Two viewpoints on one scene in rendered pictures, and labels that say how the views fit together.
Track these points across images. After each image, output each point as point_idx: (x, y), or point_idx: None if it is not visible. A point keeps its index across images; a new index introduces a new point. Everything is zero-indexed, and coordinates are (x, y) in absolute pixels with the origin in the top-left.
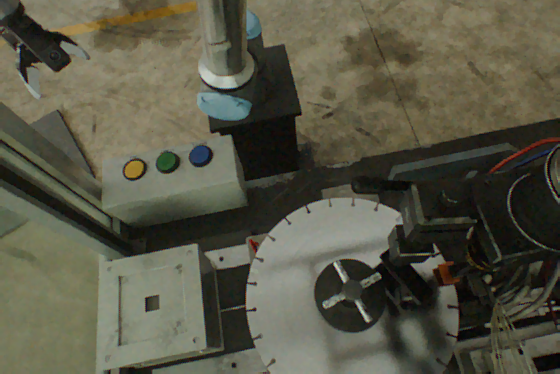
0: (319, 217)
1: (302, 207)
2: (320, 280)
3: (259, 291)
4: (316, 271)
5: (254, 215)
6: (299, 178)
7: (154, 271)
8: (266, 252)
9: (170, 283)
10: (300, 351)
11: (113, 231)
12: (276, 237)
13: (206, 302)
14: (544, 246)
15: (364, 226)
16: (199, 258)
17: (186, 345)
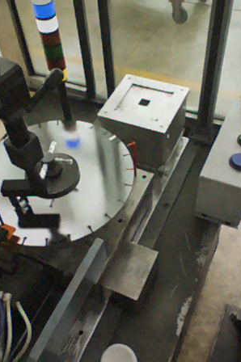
0: (116, 188)
1: (132, 183)
2: (73, 162)
3: (98, 134)
4: (82, 166)
5: (181, 214)
6: (193, 266)
7: (163, 108)
8: (118, 148)
9: (149, 113)
10: (49, 136)
11: (212, 103)
12: (124, 157)
13: (127, 134)
14: None
15: (84, 211)
16: (154, 132)
17: (106, 107)
